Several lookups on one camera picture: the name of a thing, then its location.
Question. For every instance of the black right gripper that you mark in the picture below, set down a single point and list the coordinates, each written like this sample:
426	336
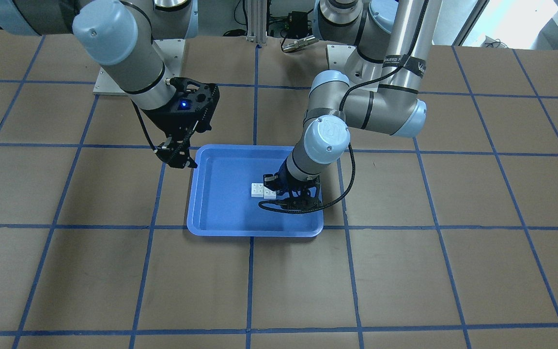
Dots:
161	120

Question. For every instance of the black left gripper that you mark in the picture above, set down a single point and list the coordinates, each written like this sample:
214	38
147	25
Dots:
286	179

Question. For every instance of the white block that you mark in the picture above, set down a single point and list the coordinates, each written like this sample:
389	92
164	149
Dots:
269	194
257	190

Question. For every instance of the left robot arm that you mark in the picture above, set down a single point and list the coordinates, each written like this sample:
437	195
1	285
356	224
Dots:
375	91

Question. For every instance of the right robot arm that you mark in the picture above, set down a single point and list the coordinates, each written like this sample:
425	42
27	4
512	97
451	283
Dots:
121	36

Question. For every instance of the blue plastic tray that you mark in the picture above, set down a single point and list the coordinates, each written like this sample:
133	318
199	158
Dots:
220	200

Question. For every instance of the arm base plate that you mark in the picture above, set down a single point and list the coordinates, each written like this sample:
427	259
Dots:
139	74
349	61

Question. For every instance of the aluminium frame post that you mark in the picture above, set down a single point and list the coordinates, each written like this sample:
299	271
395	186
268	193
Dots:
256	21

